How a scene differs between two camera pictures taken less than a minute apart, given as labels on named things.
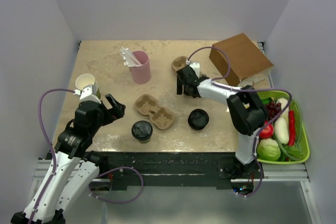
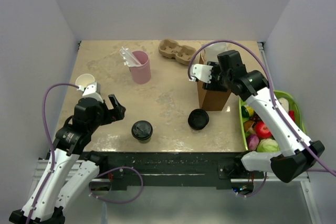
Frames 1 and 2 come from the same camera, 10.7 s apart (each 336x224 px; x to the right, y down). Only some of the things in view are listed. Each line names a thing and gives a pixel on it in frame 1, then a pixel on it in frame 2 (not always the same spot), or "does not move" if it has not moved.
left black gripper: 118,108 does not move
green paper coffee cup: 143,141 does not move
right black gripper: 180,87 → 216,68
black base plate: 125,169 does not move
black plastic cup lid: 142,129 does not move
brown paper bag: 247,59 → 210,99
